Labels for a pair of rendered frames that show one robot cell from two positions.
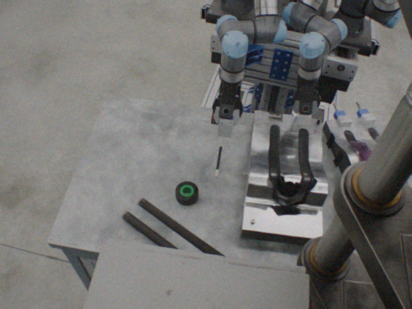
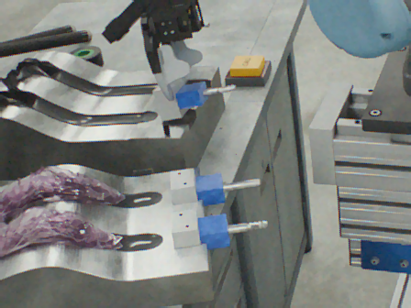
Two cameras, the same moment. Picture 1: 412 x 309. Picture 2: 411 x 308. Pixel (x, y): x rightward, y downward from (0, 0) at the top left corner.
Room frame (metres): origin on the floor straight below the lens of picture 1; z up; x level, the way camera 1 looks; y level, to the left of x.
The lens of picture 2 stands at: (1.42, -1.53, 1.54)
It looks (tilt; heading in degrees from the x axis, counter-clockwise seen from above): 31 degrees down; 105
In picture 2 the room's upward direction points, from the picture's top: 10 degrees counter-clockwise
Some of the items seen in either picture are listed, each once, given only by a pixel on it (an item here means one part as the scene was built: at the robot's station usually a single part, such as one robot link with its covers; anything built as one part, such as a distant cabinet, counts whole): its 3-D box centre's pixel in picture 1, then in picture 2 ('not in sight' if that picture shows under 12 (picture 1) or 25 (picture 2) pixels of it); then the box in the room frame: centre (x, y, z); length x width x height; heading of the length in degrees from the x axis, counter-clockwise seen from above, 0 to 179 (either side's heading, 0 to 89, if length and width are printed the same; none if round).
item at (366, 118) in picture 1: (362, 112); (220, 231); (1.18, -0.61, 0.86); 0.13 x 0.05 x 0.05; 13
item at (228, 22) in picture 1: (234, 32); not in sight; (1.09, -0.04, 1.25); 0.11 x 0.11 x 0.08; 11
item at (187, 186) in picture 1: (187, 193); (85, 60); (0.75, 0.07, 0.82); 0.08 x 0.08 x 0.04
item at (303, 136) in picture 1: (291, 158); (72, 91); (0.86, -0.28, 0.92); 0.35 x 0.16 x 0.09; 176
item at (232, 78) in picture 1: (231, 71); not in sight; (0.99, -0.04, 1.17); 0.08 x 0.08 x 0.05
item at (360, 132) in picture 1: (378, 166); (38, 236); (0.90, -0.63, 0.86); 0.50 x 0.26 x 0.11; 13
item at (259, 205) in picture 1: (285, 170); (72, 112); (0.84, -0.26, 0.87); 0.50 x 0.26 x 0.14; 176
